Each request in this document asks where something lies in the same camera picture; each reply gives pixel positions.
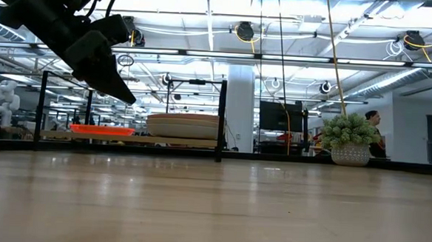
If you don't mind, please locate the orange transparent plate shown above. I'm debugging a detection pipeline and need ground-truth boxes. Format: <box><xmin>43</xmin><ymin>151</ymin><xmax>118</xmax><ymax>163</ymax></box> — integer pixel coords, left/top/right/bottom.
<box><xmin>70</xmin><ymin>126</ymin><xmax>135</xmax><ymax>135</ymax></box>
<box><xmin>70</xmin><ymin>124</ymin><xmax>135</xmax><ymax>133</ymax></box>

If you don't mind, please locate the white building column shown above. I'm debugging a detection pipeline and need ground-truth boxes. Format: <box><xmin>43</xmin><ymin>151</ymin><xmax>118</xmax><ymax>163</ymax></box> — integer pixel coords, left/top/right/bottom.
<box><xmin>223</xmin><ymin>64</ymin><xmax>258</xmax><ymax>153</ymax></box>

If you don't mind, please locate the black hanging cable ring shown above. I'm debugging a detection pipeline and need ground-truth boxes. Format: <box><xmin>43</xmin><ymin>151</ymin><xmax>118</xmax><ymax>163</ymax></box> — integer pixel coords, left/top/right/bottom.
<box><xmin>117</xmin><ymin>53</ymin><xmax>136</xmax><ymax>68</ymax></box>

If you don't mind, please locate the green plant in white pot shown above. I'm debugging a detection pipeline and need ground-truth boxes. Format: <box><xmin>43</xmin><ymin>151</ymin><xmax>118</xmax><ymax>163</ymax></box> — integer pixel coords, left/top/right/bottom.
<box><xmin>319</xmin><ymin>110</ymin><xmax>382</xmax><ymax>168</ymax></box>

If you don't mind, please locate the black hanging cable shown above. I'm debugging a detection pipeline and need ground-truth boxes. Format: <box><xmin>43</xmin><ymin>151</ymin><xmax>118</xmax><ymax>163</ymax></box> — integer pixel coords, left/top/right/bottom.
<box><xmin>271</xmin><ymin>0</ymin><xmax>294</xmax><ymax>110</ymax></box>

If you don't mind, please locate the white robot figure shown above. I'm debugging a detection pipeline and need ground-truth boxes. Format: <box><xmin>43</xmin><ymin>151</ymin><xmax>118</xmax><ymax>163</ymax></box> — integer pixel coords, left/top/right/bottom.
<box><xmin>0</xmin><ymin>78</ymin><xmax>22</xmax><ymax>130</ymax></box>

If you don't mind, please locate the thin yellow cable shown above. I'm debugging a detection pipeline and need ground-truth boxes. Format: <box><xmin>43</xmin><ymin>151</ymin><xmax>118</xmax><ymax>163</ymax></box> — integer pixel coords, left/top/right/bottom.
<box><xmin>276</xmin><ymin>100</ymin><xmax>294</xmax><ymax>155</ymax></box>

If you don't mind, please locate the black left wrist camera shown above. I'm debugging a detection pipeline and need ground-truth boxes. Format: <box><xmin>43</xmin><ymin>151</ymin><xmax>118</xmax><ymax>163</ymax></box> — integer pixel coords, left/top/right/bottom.
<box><xmin>93</xmin><ymin>13</ymin><xmax>130</xmax><ymax>46</ymax></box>

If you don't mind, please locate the person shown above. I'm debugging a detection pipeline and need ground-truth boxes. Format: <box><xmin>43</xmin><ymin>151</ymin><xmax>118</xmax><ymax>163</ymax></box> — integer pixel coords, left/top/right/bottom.
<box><xmin>362</xmin><ymin>109</ymin><xmax>390</xmax><ymax>160</ymax></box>

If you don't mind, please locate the wooden shelf with black frame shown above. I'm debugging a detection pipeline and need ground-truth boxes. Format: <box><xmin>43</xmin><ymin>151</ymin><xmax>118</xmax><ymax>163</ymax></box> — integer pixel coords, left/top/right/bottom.
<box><xmin>32</xmin><ymin>70</ymin><xmax>229</xmax><ymax>163</ymax></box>

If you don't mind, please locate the black aluminium table frame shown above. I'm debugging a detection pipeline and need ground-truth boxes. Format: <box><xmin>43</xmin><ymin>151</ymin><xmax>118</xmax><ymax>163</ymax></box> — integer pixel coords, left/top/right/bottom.
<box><xmin>0</xmin><ymin>138</ymin><xmax>432</xmax><ymax>176</ymax></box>

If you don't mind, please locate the black monitor on stand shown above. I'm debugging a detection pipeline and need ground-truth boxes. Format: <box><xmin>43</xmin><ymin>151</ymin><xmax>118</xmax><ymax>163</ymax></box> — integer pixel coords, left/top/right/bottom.
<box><xmin>257</xmin><ymin>100</ymin><xmax>305</xmax><ymax>133</ymax></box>

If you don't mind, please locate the yellow hanging cable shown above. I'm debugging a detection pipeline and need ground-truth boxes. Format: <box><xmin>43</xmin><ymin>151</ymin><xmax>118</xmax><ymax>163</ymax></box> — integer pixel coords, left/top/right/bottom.
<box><xmin>319</xmin><ymin>0</ymin><xmax>354</xmax><ymax>117</ymax></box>

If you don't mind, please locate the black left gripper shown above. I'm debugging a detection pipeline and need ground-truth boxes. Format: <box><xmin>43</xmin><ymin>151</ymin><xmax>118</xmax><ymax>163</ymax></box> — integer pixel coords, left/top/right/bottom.
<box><xmin>0</xmin><ymin>0</ymin><xmax>141</xmax><ymax>105</ymax></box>

